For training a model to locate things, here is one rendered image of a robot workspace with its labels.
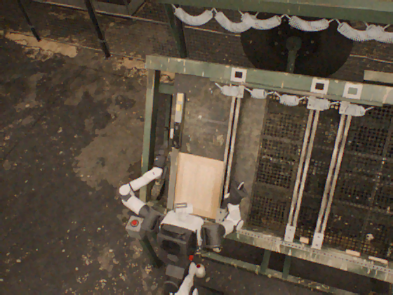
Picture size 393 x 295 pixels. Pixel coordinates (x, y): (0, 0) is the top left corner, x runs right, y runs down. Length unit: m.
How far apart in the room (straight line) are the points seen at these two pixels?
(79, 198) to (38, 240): 0.61
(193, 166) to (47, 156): 2.60
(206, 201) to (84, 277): 1.66
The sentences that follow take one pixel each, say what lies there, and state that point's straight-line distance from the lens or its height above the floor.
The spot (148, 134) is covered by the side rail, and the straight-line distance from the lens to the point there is 2.96.
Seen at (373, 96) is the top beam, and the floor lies 1.85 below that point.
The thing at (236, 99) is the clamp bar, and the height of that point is 1.70.
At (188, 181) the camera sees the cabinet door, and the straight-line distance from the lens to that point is 2.98.
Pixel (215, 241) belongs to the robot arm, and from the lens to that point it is 2.48.
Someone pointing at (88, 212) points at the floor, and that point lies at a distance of 4.40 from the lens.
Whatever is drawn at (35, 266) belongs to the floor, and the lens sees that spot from 4.37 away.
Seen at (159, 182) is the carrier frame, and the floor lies 0.79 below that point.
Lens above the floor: 3.59
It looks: 52 degrees down
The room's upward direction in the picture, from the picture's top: 10 degrees counter-clockwise
